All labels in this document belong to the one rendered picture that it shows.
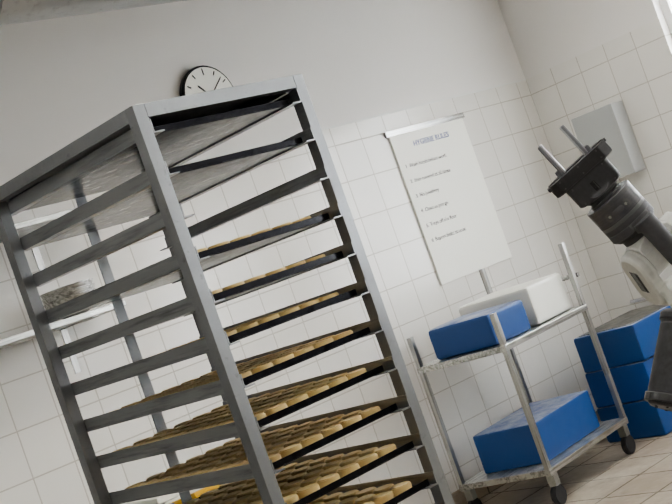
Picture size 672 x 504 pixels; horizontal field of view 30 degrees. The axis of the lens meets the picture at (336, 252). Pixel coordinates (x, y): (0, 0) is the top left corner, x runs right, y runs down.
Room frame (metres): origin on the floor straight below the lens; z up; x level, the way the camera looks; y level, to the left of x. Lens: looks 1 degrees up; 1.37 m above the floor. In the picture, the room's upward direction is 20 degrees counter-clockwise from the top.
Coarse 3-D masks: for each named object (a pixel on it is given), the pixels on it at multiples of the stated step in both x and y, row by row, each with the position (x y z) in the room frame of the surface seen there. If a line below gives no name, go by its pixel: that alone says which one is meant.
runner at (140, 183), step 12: (132, 180) 2.58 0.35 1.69; (144, 180) 2.55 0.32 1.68; (108, 192) 2.65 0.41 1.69; (120, 192) 2.62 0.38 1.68; (132, 192) 2.59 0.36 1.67; (84, 204) 2.72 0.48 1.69; (96, 204) 2.69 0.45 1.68; (108, 204) 2.66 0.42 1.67; (72, 216) 2.76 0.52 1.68; (84, 216) 2.73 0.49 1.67; (48, 228) 2.84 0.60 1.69; (60, 228) 2.80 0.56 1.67; (24, 240) 2.92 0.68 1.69; (36, 240) 2.88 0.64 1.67
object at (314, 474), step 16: (384, 448) 2.77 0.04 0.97; (304, 464) 2.97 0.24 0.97; (320, 464) 2.87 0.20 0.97; (336, 464) 2.81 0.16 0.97; (352, 464) 2.71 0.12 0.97; (288, 480) 2.82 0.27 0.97; (304, 480) 2.74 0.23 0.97; (320, 480) 2.65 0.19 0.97; (208, 496) 3.00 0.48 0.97; (224, 496) 2.91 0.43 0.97; (240, 496) 2.84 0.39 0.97; (256, 496) 2.74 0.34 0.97; (288, 496) 2.59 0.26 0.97; (304, 496) 2.60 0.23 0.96
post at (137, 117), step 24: (144, 120) 2.48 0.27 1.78; (144, 144) 2.47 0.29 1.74; (168, 192) 2.48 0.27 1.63; (168, 216) 2.48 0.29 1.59; (192, 264) 2.48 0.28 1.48; (192, 288) 2.48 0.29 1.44; (216, 312) 2.49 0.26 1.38; (216, 336) 2.48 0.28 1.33; (216, 360) 2.48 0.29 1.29; (240, 384) 2.49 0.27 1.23; (240, 408) 2.47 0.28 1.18; (240, 432) 2.49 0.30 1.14; (264, 456) 2.48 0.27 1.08; (264, 480) 2.47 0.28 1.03
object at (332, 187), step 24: (312, 120) 2.79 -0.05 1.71; (312, 144) 2.79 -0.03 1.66; (336, 192) 2.79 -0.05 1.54; (360, 240) 2.80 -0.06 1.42; (360, 264) 2.79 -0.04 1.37; (384, 312) 2.80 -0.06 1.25; (384, 336) 2.79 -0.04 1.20; (408, 384) 2.80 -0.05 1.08; (408, 408) 2.79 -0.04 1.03; (432, 456) 2.79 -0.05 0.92
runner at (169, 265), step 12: (156, 264) 2.59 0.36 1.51; (168, 264) 2.56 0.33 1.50; (132, 276) 2.66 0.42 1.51; (144, 276) 2.63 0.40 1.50; (156, 276) 2.60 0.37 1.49; (108, 288) 2.73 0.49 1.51; (120, 288) 2.70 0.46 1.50; (132, 288) 2.68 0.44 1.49; (72, 300) 2.84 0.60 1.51; (84, 300) 2.81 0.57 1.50; (96, 300) 2.77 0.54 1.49; (48, 312) 2.92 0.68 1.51; (60, 312) 2.89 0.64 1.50; (72, 312) 2.85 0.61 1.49
